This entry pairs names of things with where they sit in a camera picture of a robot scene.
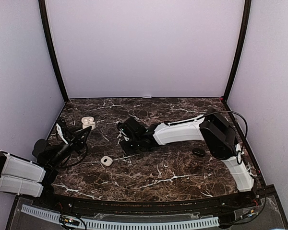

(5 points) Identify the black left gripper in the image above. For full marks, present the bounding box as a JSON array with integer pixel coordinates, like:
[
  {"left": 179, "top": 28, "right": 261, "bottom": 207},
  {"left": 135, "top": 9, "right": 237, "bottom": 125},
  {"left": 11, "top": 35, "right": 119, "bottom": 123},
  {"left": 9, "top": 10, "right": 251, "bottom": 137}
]
[{"left": 49, "top": 125, "right": 90, "bottom": 168}]

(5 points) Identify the white earbud charging case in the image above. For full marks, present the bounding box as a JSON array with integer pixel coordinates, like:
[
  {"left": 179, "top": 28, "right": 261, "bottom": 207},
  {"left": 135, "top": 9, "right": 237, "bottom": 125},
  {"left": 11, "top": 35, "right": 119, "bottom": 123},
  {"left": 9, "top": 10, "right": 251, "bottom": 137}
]
[{"left": 81, "top": 116, "right": 96, "bottom": 130}]

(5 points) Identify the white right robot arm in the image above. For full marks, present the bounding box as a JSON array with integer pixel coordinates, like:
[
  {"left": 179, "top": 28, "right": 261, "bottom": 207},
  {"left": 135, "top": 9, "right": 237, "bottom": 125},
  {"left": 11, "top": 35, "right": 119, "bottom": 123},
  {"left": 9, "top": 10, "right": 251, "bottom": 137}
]
[{"left": 117, "top": 108, "right": 254, "bottom": 208}]

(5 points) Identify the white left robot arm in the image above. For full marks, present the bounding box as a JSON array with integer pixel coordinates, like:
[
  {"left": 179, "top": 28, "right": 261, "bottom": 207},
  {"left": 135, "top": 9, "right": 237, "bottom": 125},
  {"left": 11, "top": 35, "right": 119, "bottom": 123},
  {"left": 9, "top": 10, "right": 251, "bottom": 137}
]
[{"left": 0, "top": 117, "right": 96, "bottom": 209}]

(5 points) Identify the black earbud charging case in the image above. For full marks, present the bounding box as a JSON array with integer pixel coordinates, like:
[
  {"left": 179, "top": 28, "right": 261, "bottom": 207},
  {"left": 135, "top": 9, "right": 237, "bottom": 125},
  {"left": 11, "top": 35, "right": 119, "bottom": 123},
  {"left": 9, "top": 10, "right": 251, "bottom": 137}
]
[{"left": 192, "top": 148, "right": 205, "bottom": 157}]

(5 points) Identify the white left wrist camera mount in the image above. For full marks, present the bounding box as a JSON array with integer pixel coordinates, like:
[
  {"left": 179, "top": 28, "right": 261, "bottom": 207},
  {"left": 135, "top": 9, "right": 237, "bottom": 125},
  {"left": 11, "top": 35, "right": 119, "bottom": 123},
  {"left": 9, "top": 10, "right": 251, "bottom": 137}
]
[{"left": 55, "top": 123, "right": 68, "bottom": 144}]

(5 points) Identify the black front table rail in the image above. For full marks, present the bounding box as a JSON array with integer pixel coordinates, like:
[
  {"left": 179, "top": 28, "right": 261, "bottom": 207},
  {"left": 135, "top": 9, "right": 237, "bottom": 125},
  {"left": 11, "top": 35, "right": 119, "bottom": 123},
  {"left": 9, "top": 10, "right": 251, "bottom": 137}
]
[{"left": 14, "top": 183, "right": 276, "bottom": 218}]

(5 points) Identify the white slotted cable duct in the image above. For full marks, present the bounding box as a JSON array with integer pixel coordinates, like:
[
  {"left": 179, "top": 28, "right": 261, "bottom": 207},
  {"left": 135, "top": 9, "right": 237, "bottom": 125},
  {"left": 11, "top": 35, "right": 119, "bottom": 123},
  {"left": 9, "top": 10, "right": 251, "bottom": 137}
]
[{"left": 20, "top": 205, "right": 219, "bottom": 230}]

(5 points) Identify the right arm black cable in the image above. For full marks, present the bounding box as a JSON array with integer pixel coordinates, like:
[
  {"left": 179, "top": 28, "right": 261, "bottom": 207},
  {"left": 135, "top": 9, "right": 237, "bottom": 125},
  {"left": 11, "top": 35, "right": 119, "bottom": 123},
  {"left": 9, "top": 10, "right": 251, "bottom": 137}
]
[{"left": 165, "top": 110, "right": 267, "bottom": 216}]

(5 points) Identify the left black frame post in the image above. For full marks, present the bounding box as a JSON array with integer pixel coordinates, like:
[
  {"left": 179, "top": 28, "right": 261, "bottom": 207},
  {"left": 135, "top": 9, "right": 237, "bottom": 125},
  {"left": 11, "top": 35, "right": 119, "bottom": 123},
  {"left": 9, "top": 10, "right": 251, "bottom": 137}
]
[{"left": 38, "top": 0, "right": 69, "bottom": 104}]

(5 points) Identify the black frame post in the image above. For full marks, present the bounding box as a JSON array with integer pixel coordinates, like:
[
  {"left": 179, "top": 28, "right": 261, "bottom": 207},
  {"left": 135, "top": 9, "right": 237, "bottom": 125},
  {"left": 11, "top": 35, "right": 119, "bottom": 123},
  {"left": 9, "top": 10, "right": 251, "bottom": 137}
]
[
  {"left": 38, "top": 0, "right": 69, "bottom": 104},
  {"left": 222, "top": 0, "right": 252, "bottom": 104}
]

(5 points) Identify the right black frame post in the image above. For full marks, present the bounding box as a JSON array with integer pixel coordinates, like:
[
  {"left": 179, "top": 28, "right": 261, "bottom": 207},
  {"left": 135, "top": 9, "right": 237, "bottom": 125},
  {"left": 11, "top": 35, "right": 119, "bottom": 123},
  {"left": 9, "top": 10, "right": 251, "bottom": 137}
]
[{"left": 222, "top": 0, "right": 252, "bottom": 104}]

